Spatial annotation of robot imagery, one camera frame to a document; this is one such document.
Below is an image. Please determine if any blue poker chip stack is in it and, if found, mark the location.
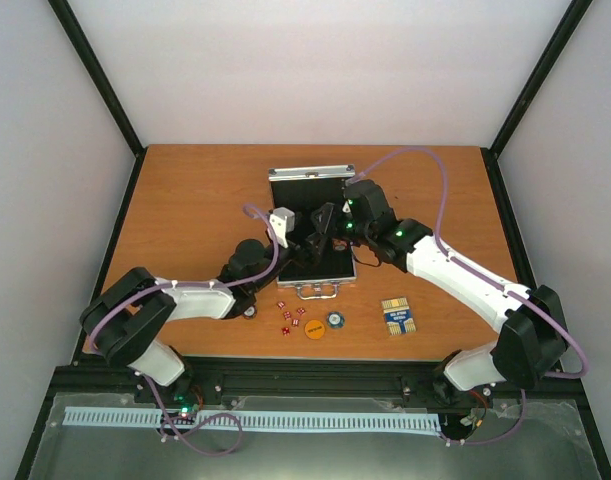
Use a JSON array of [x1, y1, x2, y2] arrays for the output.
[[326, 311, 345, 329]]

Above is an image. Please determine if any red poker chip stack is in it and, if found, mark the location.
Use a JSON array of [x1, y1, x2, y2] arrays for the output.
[[333, 239, 347, 251]]

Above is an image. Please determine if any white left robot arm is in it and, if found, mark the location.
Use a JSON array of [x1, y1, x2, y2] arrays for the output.
[[80, 233, 330, 403]]

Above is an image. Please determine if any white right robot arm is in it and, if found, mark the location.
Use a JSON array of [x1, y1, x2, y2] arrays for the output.
[[311, 180, 570, 391]]

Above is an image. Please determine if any aluminium poker case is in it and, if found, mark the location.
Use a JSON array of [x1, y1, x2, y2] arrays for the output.
[[268, 164, 357, 301]]

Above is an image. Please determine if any orange dealer button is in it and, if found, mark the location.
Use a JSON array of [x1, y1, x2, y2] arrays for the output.
[[304, 320, 326, 340]]

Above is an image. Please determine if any black poker chip stack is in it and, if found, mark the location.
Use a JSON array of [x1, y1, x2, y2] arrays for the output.
[[242, 305, 258, 319]]

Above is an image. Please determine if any blue playing card box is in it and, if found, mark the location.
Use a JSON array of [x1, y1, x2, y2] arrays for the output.
[[381, 297, 416, 336]]

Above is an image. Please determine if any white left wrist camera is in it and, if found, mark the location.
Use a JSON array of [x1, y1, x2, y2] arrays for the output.
[[269, 207, 295, 249]]

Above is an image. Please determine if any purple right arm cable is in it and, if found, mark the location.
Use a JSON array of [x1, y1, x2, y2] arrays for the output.
[[345, 147, 589, 447]]

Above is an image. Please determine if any light blue cable duct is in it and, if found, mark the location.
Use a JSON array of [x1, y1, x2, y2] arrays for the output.
[[62, 406, 441, 436]]

